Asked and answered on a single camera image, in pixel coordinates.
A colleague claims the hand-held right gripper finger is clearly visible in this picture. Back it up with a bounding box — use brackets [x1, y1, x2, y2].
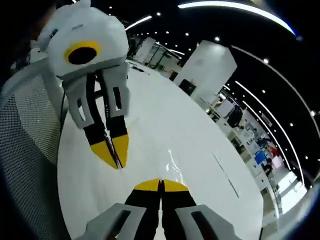
[160, 178, 242, 240]
[99, 62, 131, 169]
[81, 178, 161, 240]
[61, 71, 121, 171]

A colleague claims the clear food packaging bag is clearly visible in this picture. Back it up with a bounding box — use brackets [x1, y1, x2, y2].
[107, 129, 192, 187]

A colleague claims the long white strip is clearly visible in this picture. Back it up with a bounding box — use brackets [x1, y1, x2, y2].
[211, 152, 240, 199]

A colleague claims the grey mesh office chair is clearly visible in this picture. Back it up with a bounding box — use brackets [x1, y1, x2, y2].
[0, 58, 70, 240]

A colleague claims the black box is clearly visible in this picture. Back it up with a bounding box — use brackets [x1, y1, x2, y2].
[178, 78, 197, 96]

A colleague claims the blue storage box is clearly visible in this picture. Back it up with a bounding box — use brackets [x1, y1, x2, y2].
[253, 151, 266, 166]

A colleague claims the white square pillar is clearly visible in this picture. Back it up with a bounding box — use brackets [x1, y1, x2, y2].
[173, 39, 238, 102]

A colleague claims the black backpack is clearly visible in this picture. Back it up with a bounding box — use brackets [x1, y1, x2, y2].
[225, 105, 244, 128]

